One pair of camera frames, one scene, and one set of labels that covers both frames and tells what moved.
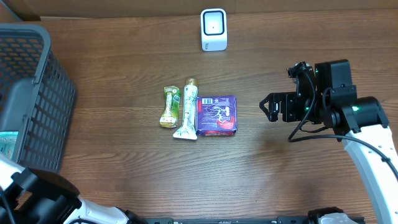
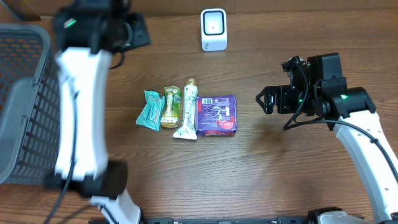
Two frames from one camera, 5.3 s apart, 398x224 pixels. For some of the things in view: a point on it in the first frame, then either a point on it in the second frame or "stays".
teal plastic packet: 8,140 → 150,115
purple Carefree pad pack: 216,116 stays
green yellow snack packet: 172,103 stays
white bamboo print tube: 188,129 stays
